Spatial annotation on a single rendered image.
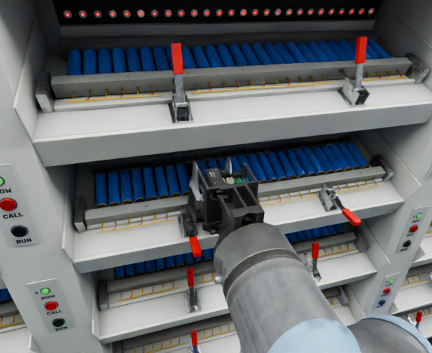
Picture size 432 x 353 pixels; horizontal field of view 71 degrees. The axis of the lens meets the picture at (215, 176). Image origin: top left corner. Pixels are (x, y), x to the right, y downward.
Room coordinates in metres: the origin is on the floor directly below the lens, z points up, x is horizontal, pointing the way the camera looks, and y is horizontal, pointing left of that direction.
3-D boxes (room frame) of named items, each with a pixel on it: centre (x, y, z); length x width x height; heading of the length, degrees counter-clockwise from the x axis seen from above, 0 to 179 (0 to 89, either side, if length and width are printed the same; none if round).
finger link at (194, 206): (0.38, 0.02, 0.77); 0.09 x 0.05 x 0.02; 23
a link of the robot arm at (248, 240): (0.24, -0.04, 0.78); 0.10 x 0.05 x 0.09; 106
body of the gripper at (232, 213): (0.32, -0.02, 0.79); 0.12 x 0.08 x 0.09; 16
